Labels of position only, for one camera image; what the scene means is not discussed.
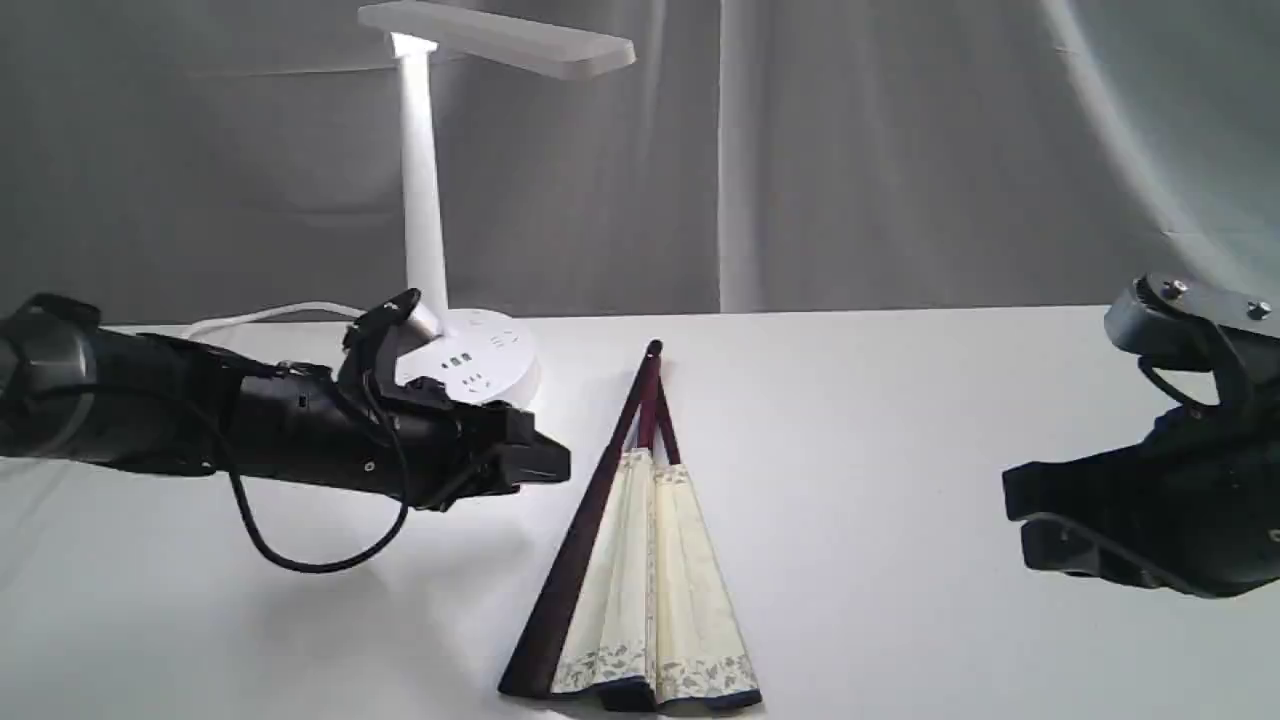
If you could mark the white desk lamp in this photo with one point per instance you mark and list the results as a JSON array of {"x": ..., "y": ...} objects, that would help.
[{"x": 479, "y": 355}]

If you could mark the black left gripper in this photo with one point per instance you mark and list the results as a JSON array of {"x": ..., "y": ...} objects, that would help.
[{"x": 300, "y": 426}]

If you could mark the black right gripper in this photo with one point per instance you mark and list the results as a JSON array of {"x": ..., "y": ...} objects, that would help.
[{"x": 1192, "y": 508}]

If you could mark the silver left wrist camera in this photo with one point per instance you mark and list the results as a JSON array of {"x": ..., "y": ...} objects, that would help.
[{"x": 375, "y": 341}]

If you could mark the grey backdrop curtain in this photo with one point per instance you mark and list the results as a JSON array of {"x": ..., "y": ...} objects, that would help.
[{"x": 172, "y": 160}]

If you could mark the cream folding paper fan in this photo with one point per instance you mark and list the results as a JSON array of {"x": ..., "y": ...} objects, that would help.
[{"x": 635, "y": 612}]

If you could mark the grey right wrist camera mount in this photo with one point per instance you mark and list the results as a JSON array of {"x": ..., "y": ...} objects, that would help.
[{"x": 1172, "y": 324}]

